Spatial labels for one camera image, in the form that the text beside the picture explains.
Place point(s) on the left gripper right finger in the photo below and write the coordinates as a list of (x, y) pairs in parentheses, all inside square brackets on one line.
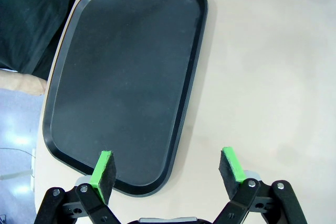
[(231, 174)]

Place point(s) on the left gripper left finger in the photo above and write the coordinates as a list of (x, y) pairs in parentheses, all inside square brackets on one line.
[(103, 174)]

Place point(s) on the person torso in black t-shirt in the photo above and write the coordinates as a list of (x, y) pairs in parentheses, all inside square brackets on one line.
[(29, 16)]

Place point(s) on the person's right hand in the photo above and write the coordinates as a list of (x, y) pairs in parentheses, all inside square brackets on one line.
[(23, 83)]

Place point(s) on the black plastic serving tray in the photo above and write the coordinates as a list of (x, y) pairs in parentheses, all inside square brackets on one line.
[(126, 85)]

